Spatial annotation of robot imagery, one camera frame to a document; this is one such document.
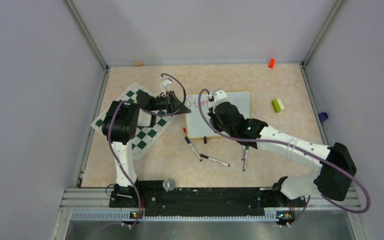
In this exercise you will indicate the green whiteboard marker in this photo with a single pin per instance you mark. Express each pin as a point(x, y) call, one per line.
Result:
point(244, 167)

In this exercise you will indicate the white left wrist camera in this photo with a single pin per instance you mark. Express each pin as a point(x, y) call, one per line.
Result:
point(165, 83)

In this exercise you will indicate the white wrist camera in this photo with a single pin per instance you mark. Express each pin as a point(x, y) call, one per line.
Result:
point(218, 96)
point(165, 83)

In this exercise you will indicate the green white chessboard mat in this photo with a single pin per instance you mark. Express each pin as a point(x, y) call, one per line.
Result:
point(144, 136)

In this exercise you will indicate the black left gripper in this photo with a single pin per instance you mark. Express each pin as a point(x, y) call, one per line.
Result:
point(172, 103)

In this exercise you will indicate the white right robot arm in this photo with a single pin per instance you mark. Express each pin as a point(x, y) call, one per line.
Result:
point(324, 161)

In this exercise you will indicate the blue whiteboard marker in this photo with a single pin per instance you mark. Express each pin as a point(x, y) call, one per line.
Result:
point(193, 148)

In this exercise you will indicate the yellow framed whiteboard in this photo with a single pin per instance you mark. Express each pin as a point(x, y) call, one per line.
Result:
point(195, 125)

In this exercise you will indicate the orange toy block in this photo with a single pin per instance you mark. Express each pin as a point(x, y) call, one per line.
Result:
point(271, 63)

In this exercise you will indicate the green white toy brick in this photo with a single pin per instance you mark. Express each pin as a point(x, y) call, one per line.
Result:
point(278, 105)

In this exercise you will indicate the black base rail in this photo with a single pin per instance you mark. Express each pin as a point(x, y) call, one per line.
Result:
point(150, 196)

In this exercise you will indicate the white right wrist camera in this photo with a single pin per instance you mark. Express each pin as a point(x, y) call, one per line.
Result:
point(218, 96)

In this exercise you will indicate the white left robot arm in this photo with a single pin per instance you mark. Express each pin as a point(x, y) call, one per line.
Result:
point(130, 126)

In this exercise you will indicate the small wooden cork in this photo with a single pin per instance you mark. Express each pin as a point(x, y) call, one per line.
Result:
point(137, 64)

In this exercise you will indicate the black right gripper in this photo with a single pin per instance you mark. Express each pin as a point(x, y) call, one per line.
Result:
point(213, 116)

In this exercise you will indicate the black whiteboard marker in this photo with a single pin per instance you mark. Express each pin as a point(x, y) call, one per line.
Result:
point(215, 160)

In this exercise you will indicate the purple whiteboard marker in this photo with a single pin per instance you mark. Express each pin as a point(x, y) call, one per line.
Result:
point(243, 152)

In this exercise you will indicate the silver round knob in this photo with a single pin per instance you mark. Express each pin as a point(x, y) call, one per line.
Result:
point(169, 185)

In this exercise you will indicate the purple toy block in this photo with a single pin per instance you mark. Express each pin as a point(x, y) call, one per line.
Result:
point(323, 116)

